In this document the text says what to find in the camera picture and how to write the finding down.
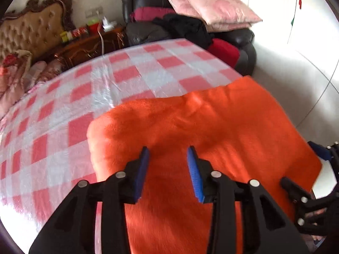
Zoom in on tufted brown headboard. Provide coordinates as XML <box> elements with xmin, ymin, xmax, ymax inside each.
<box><xmin>0</xmin><ymin>0</ymin><xmax>76</xmax><ymax>64</ymax></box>

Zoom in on grey cloth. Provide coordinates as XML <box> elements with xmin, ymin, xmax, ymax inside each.
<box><xmin>124</xmin><ymin>22</ymin><xmax>172</xmax><ymax>47</ymax></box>

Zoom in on carved wooden nightstand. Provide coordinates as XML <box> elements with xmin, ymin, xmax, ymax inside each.
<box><xmin>34</xmin><ymin>24</ymin><xmax>128</xmax><ymax>68</ymax></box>

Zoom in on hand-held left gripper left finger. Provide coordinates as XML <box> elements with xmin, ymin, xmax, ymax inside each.
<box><xmin>29</xmin><ymin>146</ymin><xmax>150</xmax><ymax>254</ymax></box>

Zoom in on pale pink cushion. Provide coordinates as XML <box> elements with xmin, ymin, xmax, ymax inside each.
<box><xmin>204</xmin><ymin>22</ymin><xmax>252</xmax><ymax>32</ymax></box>
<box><xmin>164</xmin><ymin>0</ymin><xmax>263</xmax><ymax>25</ymax></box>

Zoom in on dark red floral pillow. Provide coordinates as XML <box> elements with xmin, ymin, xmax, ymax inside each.
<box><xmin>0</xmin><ymin>50</ymin><xmax>33</xmax><ymax>101</ymax></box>

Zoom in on black clothes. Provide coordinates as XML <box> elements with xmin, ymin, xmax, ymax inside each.
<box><xmin>152</xmin><ymin>14</ymin><xmax>214</xmax><ymax>49</ymax></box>

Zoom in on pink white checkered sheet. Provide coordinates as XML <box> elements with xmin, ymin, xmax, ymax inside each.
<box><xmin>0</xmin><ymin>38</ymin><xmax>244</xmax><ymax>254</ymax></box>

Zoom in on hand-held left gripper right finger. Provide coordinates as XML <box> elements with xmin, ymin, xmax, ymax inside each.
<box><xmin>187</xmin><ymin>146</ymin><xmax>310</xmax><ymax>254</ymax></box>

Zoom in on white wardrobe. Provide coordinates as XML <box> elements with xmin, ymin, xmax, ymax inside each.
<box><xmin>217</xmin><ymin>0</ymin><xmax>339</xmax><ymax>143</ymax></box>

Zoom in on white charger cable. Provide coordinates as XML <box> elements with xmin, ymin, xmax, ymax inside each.
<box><xmin>97</xmin><ymin>7</ymin><xmax>106</xmax><ymax>56</ymax></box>

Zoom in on white charger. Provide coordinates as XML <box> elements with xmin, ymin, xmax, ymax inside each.
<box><xmin>102</xmin><ymin>16</ymin><xmax>117</xmax><ymax>30</ymax></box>

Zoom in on green red container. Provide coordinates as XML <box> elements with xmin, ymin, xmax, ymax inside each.
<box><xmin>87</xmin><ymin>18</ymin><xmax>102</xmax><ymax>33</ymax></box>

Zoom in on wall outlet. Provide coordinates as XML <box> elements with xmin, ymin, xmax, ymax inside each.
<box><xmin>85</xmin><ymin>7</ymin><xmax>104</xmax><ymax>19</ymax></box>

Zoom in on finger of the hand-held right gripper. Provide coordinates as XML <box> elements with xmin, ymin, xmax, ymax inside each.
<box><xmin>308</xmin><ymin>141</ymin><xmax>339</xmax><ymax>180</ymax></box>
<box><xmin>280</xmin><ymin>177</ymin><xmax>339</xmax><ymax>235</ymax></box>

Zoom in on orange fleece towel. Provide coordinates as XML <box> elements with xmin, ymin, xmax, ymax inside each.
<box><xmin>87</xmin><ymin>75</ymin><xmax>323</xmax><ymax>254</ymax></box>

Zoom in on red cans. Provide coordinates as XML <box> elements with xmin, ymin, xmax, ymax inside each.
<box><xmin>70</xmin><ymin>26</ymin><xmax>89</xmax><ymax>39</ymax></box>

